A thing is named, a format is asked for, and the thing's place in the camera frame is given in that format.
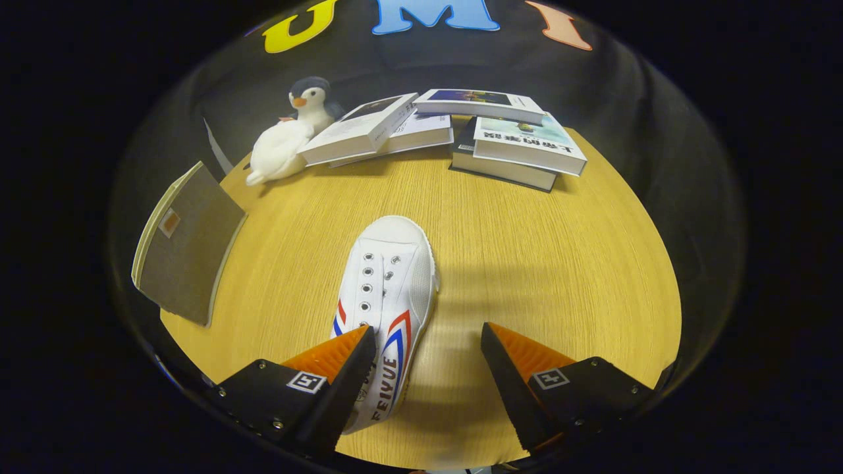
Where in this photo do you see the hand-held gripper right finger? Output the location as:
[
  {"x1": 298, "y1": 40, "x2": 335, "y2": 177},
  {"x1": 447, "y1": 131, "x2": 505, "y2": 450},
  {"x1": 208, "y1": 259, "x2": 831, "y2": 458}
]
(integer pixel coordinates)
[{"x1": 479, "y1": 321, "x2": 656, "y2": 455}]

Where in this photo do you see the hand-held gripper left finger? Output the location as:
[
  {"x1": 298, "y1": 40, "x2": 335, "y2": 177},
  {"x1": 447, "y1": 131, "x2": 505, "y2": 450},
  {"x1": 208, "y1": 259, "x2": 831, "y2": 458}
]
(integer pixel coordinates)
[{"x1": 207, "y1": 324, "x2": 377, "y2": 458}]

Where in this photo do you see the white canvas shoe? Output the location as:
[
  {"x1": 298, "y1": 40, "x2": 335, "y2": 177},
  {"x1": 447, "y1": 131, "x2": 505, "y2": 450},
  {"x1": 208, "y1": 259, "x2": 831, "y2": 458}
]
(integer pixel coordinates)
[{"x1": 329, "y1": 215, "x2": 441, "y2": 435}]

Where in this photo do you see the grey fabric storage box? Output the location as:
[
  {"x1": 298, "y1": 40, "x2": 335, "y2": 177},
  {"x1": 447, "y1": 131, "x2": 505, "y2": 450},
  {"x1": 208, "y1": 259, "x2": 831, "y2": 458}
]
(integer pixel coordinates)
[{"x1": 130, "y1": 161, "x2": 248, "y2": 328}]

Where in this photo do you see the dark hardcover book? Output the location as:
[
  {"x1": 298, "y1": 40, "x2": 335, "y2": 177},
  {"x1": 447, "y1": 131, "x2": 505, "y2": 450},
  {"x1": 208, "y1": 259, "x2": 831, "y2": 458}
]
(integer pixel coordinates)
[{"x1": 449, "y1": 118, "x2": 559, "y2": 194}]

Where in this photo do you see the book with pale green cover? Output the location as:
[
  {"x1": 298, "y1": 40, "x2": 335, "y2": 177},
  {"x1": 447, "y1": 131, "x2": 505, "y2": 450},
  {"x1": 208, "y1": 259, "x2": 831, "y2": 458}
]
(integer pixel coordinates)
[{"x1": 472, "y1": 112, "x2": 588, "y2": 177}]

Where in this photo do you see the white round plush toy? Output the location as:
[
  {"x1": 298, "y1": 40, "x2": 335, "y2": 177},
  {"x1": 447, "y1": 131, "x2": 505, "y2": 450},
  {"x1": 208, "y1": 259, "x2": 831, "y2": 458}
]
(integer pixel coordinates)
[{"x1": 246, "y1": 118, "x2": 315, "y2": 187}]

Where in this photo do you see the white book with dark portrait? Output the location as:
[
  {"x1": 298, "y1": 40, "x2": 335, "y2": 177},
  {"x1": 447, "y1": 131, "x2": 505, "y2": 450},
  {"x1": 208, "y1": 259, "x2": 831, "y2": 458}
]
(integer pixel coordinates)
[{"x1": 296, "y1": 92, "x2": 420, "y2": 167}]

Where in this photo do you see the plain white book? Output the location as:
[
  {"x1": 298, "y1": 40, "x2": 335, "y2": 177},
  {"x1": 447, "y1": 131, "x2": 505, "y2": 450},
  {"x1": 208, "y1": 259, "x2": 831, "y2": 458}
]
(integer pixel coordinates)
[{"x1": 327, "y1": 113, "x2": 455, "y2": 169}]

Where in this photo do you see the black backdrop cloth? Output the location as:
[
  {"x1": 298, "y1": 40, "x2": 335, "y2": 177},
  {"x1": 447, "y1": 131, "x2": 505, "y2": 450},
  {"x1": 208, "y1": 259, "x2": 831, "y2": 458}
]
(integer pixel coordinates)
[{"x1": 109, "y1": 0, "x2": 748, "y2": 396}]

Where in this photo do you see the grey penguin plush toy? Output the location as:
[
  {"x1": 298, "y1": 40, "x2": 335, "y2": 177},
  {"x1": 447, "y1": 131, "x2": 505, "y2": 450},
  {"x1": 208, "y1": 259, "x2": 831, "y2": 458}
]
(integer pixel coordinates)
[{"x1": 288, "y1": 76, "x2": 344, "y2": 132}]

